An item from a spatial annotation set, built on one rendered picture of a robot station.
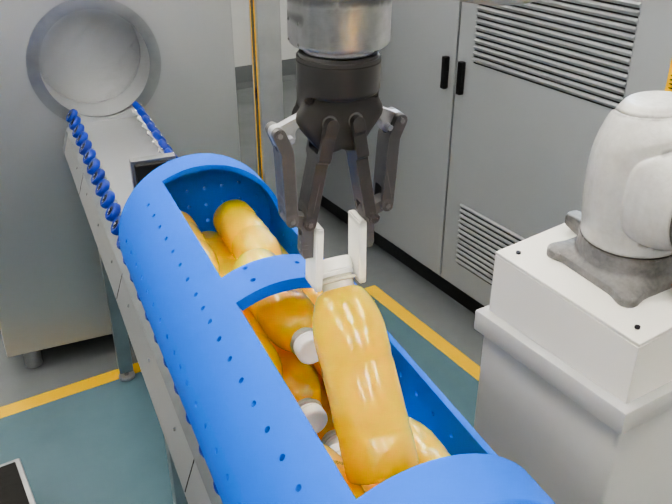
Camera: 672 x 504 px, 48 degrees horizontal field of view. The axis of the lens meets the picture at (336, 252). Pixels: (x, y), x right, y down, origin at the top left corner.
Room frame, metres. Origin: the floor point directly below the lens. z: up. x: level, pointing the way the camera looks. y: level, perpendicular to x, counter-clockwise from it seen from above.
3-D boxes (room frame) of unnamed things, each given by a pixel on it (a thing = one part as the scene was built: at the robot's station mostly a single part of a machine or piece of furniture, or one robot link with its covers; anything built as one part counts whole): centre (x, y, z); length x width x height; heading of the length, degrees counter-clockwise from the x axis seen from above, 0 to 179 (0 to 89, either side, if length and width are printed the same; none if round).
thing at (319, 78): (0.67, 0.00, 1.50); 0.08 x 0.07 x 0.09; 113
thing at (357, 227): (0.68, -0.02, 1.35); 0.03 x 0.01 x 0.07; 23
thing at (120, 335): (2.21, 0.75, 0.31); 0.06 x 0.06 x 0.63; 24
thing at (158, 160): (1.60, 0.41, 1.00); 0.10 x 0.04 x 0.15; 114
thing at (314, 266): (0.66, 0.02, 1.35); 0.03 x 0.01 x 0.07; 23
